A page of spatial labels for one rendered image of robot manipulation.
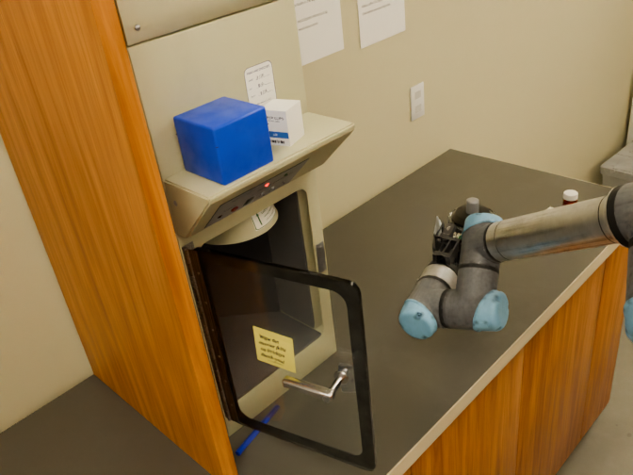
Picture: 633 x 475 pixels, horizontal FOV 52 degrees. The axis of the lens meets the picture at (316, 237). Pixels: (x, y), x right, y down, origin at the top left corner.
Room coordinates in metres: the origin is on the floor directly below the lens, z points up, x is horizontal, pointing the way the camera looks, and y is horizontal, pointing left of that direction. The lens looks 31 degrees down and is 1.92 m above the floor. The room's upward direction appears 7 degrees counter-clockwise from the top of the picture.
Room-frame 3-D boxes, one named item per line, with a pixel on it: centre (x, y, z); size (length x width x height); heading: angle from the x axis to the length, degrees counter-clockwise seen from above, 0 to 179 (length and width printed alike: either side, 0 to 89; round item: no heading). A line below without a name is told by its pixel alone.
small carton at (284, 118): (1.01, 0.03, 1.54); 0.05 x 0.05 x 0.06; 60
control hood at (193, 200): (0.97, 0.07, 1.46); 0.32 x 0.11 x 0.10; 132
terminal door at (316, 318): (0.82, 0.08, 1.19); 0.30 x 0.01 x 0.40; 57
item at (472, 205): (1.25, -0.35, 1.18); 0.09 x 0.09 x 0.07
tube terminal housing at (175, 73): (1.11, 0.19, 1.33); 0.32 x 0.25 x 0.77; 132
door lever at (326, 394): (0.76, 0.03, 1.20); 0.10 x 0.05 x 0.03; 57
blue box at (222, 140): (0.93, 0.12, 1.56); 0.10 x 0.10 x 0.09; 42
